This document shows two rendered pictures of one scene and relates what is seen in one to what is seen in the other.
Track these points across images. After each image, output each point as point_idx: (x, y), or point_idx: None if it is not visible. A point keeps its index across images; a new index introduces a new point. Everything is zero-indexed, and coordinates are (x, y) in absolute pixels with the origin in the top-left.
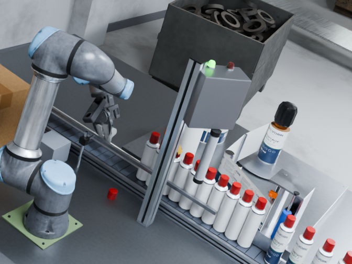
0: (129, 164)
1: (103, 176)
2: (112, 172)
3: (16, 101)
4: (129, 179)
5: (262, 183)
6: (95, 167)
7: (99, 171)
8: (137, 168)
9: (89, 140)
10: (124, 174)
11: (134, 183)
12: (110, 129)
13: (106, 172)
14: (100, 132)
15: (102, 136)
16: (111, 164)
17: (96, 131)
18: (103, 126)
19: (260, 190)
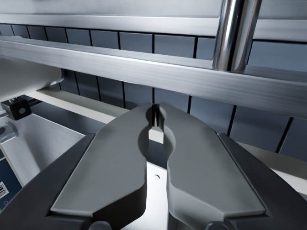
0: (103, 96)
1: (153, 12)
2: (108, 15)
3: None
4: (53, 22)
5: (22, 179)
6: (195, 15)
7: (174, 15)
8: (82, 95)
9: (303, 140)
10: (71, 29)
11: (39, 20)
12: (54, 163)
13: (137, 15)
14: (191, 141)
15: (172, 122)
16: (126, 45)
17: (241, 147)
18: (168, 204)
19: (13, 165)
